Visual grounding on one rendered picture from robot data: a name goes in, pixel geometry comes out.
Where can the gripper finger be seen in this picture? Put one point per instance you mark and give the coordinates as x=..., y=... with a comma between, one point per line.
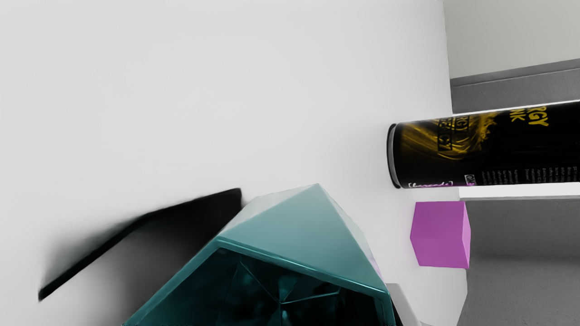
x=404, y=310

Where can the teal faceted mug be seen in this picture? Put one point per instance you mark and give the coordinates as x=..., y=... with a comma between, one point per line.
x=294, y=226

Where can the magenta cube block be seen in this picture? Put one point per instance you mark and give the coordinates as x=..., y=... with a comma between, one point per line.
x=437, y=235

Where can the black and yellow drink can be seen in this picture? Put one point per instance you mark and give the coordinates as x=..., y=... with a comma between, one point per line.
x=476, y=154

